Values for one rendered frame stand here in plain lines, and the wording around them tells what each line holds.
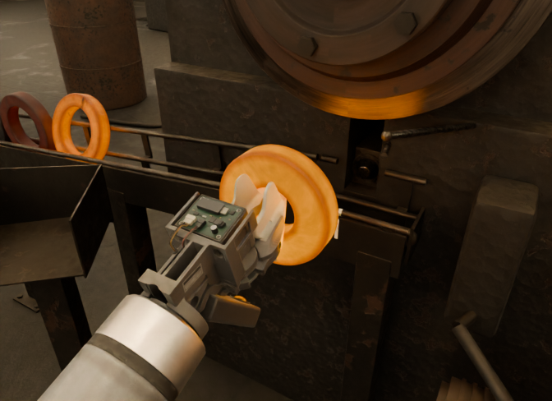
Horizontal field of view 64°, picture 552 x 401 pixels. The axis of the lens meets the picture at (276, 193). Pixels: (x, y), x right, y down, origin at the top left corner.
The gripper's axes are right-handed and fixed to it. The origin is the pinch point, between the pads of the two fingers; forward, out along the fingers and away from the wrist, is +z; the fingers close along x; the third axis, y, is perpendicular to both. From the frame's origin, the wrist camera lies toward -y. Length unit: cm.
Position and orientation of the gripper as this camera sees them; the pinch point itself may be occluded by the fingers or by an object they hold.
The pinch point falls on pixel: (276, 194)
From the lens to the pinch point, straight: 54.3
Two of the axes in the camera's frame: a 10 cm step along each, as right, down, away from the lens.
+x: -8.7, -2.6, 4.3
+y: -1.3, -7.0, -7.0
